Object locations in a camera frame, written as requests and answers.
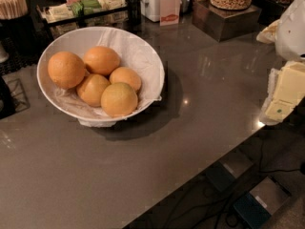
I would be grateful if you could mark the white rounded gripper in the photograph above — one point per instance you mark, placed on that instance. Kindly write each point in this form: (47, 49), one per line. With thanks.
(292, 32)

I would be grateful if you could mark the orange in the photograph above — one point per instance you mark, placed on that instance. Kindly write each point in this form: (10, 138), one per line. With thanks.
(91, 89)
(66, 69)
(126, 75)
(102, 60)
(119, 99)

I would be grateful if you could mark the white bowl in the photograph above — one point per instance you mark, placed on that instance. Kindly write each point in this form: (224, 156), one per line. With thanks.
(60, 42)

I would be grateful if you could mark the white paper bowl liner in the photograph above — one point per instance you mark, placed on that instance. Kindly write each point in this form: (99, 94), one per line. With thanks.
(139, 54)

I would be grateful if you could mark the wooden box stand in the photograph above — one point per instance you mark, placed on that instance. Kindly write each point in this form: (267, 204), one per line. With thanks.
(223, 25)

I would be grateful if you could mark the small white red sign card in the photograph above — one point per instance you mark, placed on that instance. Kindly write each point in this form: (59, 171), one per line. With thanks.
(169, 12)

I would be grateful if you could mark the grey box under table upper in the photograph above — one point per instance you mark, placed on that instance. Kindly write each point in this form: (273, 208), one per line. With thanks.
(227, 170)

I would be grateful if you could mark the grey box under table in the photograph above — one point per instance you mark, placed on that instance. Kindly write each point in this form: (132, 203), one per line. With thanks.
(258, 205)
(227, 170)

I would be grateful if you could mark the grey box under table lower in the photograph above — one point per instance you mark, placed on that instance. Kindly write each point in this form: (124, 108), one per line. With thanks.
(258, 205)

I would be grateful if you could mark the black tray of tea packets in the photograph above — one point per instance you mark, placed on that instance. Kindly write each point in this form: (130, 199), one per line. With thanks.
(90, 11)

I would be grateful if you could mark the cup of wooden stir sticks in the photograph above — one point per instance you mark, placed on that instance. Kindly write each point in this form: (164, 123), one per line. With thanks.
(11, 9)

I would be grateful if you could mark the black wire rack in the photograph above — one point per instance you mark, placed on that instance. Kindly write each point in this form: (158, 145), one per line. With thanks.
(13, 98)

